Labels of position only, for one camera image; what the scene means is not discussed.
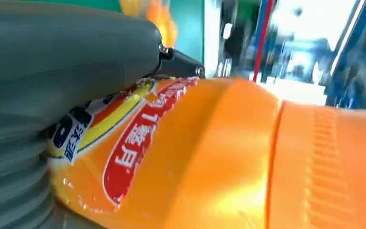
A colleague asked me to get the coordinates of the red pole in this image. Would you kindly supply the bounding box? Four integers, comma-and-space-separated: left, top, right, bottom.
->
252, 0, 274, 82

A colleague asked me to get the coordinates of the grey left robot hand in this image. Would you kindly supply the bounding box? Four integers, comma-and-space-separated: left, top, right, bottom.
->
0, 0, 206, 134

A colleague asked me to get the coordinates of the blue metal rack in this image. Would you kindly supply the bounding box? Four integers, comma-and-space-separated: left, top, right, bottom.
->
324, 0, 366, 110

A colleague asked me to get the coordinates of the yellow plastic sheet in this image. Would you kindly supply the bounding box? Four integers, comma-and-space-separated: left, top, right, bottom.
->
119, 0, 179, 49

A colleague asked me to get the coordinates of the orange bottle with clear cap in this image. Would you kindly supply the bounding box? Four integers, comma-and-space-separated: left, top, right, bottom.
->
45, 77, 366, 229

